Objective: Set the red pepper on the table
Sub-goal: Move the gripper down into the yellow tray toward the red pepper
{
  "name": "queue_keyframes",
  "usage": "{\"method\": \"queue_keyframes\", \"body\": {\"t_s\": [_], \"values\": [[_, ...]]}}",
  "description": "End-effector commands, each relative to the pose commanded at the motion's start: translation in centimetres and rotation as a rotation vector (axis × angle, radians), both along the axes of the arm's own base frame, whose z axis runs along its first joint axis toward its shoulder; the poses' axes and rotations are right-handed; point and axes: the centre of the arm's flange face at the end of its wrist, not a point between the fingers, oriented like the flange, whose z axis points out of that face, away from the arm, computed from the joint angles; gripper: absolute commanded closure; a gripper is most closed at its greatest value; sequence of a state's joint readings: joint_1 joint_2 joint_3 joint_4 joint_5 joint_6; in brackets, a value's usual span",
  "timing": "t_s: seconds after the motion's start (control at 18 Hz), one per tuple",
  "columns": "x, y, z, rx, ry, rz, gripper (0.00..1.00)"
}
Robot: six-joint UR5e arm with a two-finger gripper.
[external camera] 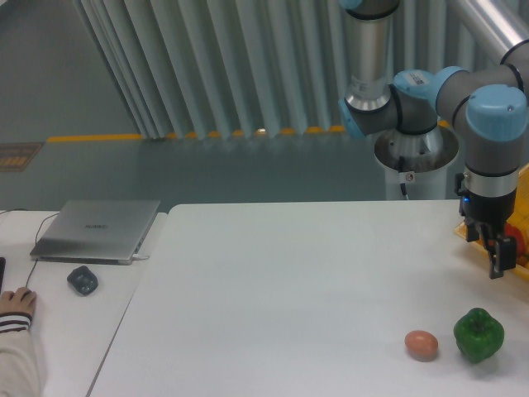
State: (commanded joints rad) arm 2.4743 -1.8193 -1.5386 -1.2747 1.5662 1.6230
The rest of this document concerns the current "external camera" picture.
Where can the brown floor mat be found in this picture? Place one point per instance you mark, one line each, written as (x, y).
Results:
(15, 157)

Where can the red pepper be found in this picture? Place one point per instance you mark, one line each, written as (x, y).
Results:
(516, 233)

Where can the person's hand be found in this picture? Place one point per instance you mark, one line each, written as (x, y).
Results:
(22, 301)

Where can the green bell pepper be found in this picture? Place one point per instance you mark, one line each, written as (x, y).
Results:
(478, 335)

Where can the brown egg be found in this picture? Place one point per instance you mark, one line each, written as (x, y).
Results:
(421, 345)

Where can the silver laptop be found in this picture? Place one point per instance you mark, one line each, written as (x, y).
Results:
(108, 232)

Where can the black small device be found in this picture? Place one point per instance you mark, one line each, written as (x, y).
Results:
(83, 280)

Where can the black keyboard edge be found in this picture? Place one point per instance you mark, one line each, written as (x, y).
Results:
(3, 263)

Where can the yellow plastic basket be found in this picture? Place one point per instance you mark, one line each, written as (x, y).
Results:
(518, 219)

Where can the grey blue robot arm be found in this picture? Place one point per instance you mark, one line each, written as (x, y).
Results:
(488, 109)

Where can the cream sleeved forearm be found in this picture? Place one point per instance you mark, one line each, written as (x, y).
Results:
(19, 370)

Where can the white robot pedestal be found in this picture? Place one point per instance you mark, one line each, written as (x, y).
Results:
(416, 167)

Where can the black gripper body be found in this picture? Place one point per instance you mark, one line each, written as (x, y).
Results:
(486, 198)

